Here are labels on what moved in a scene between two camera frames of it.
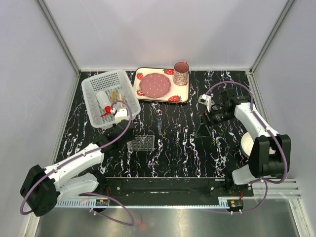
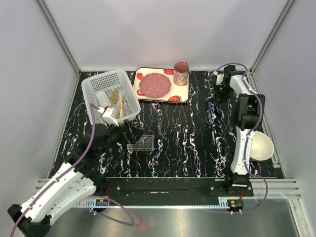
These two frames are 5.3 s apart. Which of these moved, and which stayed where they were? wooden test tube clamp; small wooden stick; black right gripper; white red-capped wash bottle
Moved: black right gripper
Stayed: small wooden stick; wooden test tube clamp; white red-capped wash bottle
